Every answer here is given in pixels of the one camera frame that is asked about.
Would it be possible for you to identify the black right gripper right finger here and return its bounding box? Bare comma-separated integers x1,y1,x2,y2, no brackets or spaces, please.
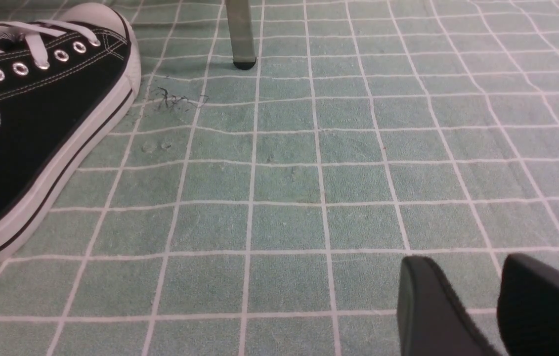
497,253,559,356

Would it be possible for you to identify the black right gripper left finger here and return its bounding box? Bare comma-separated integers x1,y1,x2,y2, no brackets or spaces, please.
397,256,499,356

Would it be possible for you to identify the green checkered floor mat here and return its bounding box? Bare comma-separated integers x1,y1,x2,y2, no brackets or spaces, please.
0,0,559,356

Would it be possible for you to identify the black thread tuft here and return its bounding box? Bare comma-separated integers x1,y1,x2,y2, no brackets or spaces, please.
154,87,210,111

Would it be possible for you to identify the right black canvas sneaker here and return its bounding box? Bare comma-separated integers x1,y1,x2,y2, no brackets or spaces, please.
0,2,142,263

